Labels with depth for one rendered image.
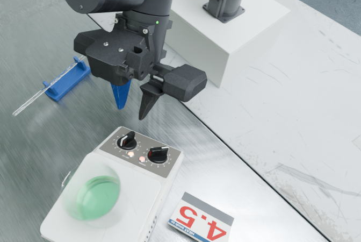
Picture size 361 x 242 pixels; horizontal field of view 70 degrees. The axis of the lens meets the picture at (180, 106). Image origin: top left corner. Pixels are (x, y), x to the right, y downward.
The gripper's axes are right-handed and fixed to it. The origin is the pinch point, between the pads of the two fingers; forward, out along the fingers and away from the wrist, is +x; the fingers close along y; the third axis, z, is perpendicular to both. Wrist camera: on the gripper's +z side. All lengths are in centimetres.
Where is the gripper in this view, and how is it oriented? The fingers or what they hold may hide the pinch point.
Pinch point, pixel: (134, 94)
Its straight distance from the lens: 38.5
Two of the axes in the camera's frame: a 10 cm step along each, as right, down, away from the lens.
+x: -2.2, 8.4, 5.0
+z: -4.6, 3.6, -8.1
